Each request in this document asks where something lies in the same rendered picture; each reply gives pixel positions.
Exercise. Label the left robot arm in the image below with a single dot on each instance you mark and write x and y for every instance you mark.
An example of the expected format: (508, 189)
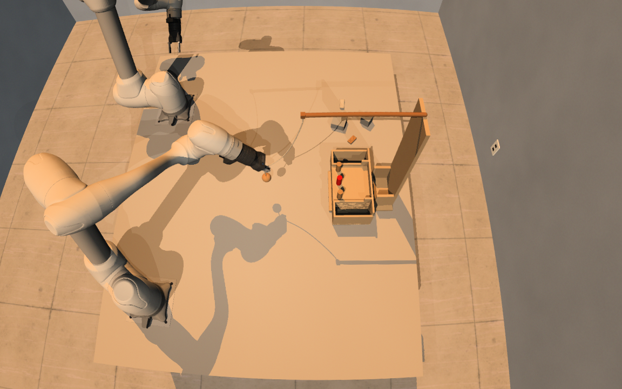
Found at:
(132, 89)

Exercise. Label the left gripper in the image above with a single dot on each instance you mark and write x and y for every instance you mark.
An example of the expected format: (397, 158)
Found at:
(174, 27)

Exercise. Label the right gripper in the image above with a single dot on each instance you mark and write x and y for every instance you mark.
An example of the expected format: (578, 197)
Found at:
(240, 152)

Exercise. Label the black box with tan top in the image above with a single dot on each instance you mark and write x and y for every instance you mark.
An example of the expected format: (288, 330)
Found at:
(339, 123)

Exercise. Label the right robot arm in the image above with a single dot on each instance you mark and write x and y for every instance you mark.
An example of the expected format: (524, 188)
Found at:
(73, 208)

